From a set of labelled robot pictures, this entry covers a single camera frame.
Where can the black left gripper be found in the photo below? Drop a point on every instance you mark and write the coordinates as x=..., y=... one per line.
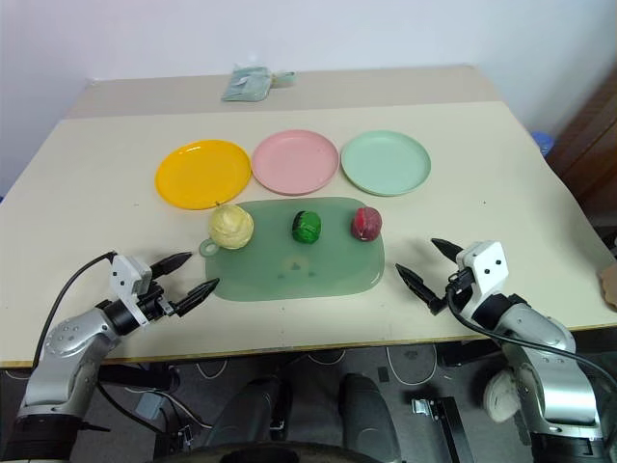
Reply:
x=155, y=305

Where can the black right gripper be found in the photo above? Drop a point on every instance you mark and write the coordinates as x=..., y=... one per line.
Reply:
x=460, y=280

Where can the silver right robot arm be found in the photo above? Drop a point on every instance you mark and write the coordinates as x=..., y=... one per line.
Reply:
x=540, y=337

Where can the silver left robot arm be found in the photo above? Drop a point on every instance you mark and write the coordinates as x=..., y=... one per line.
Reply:
x=72, y=337

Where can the red round fruit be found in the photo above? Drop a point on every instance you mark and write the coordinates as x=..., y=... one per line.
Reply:
x=366, y=224

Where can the yellow plate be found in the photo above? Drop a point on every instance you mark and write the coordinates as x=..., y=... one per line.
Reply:
x=202, y=173

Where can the pale green plate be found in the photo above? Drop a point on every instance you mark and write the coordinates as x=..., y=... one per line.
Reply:
x=385, y=161

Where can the green toy vegetable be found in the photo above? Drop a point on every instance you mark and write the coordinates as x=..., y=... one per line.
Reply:
x=306, y=226

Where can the pink plate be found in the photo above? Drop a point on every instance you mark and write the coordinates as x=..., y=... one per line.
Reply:
x=295, y=161

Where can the yellow toy cabbage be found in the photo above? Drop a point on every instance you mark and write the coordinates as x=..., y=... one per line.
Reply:
x=231, y=226

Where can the translucent green cutting board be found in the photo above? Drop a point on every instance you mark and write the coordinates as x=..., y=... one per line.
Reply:
x=299, y=275

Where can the grey small box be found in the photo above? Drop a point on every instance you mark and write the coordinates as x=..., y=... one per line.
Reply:
x=150, y=407

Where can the white round object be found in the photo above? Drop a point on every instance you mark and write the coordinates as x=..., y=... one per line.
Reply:
x=501, y=395

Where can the dark rounded robot leg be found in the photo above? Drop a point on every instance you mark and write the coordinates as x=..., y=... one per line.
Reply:
x=368, y=415
x=246, y=415

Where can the blue capped water bottle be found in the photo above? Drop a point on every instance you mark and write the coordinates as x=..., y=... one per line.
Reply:
x=544, y=142

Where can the brown cardboard piece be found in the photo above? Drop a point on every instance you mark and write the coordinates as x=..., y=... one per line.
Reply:
x=609, y=287

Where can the brown wooden cabinet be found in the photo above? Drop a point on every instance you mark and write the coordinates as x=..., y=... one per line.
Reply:
x=593, y=144

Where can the pale green plastic item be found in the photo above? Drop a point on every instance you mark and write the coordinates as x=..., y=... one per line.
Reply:
x=284, y=78

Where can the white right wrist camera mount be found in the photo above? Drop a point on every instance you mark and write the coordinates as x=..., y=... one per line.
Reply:
x=487, y=265

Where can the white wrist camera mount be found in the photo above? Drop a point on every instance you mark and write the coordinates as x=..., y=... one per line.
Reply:
x=487, y=265
x=126, y=277

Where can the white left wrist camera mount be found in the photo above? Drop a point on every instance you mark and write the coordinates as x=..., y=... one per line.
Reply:
x=126, y=277

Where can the black metal rail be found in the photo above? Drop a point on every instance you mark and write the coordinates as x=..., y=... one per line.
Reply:
x=446, y=429

